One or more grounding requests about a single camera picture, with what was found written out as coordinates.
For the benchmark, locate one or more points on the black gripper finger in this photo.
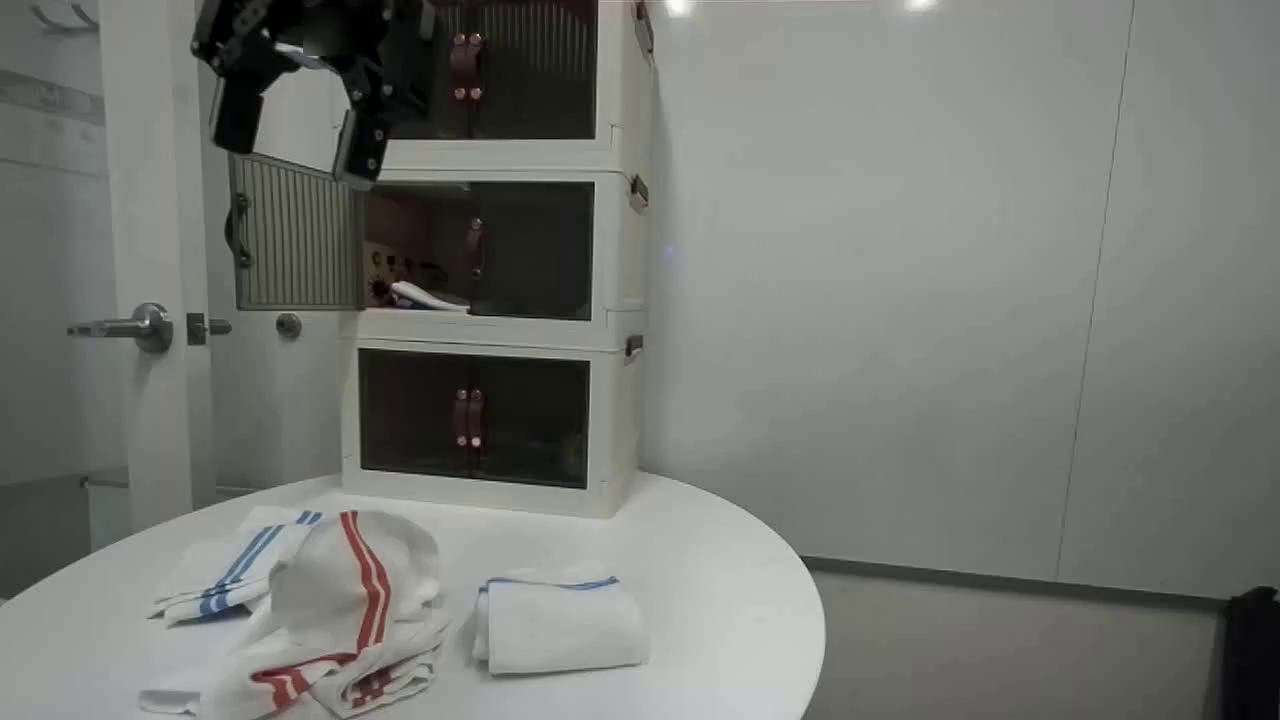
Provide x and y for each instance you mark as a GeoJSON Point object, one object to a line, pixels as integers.
{"type": "Point", "coordinates": [367, 127]}
{"type": "Point", "coordinates": [241, 105]}

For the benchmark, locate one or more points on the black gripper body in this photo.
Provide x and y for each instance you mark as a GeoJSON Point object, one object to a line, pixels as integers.
{"type": "Point", "coordinates": [335, 29]}

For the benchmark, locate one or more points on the ribbed translucent cabinet door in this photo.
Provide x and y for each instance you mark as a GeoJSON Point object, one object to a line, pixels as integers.
{"type": "Point", "coordinates": [299, 239]}

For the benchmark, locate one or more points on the tinted cabinet door copper edge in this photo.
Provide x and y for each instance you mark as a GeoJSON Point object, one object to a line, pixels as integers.
{"type": "Point", "coordinates": [525, 250]}

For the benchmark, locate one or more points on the white stackable cabinet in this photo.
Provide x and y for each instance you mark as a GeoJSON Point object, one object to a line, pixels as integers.
{"type": "Point", "coordinates": [616, 267]}
{"type": "Point", "coordinates": [608, 426]}
{"type": "Point", "coordinates": [623, 81]}

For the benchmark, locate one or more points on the black cabinet side latch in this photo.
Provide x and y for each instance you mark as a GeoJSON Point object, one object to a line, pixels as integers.
{"type": "Point", "coordinates": [635, 344]}
{"type": "Point", "coordinates": [636, 190]}

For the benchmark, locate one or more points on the white towel blue stripes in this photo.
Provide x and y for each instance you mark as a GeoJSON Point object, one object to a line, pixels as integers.
{"type": "Point", "coordinates": [241, 571]}

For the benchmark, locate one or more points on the white towel wide red stripes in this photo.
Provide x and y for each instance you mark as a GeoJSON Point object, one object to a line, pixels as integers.
{"type": "Point", "coordinates": [335, 600]}

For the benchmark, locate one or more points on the folded white towel blue edge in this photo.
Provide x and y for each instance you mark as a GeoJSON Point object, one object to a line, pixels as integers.
{"type": "Point", "coordinates": [558, 626]}

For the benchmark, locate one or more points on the white room door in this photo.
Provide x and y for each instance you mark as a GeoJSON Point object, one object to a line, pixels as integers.
{"type": "Point", "coordinates": [149, 242]}

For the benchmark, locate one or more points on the small round silver fitting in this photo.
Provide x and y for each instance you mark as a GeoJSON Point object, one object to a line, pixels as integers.
{"type": "Point", "coordinates": [291, 324]}

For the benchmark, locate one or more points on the silver door latch plate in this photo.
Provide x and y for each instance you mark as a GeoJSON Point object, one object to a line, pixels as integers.
{"type": "Point", "coordinates": [203, 331]}

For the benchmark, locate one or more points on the black bin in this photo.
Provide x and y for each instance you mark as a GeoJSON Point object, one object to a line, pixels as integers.
{"type": "Point", "coordinates": [1255, 654]}

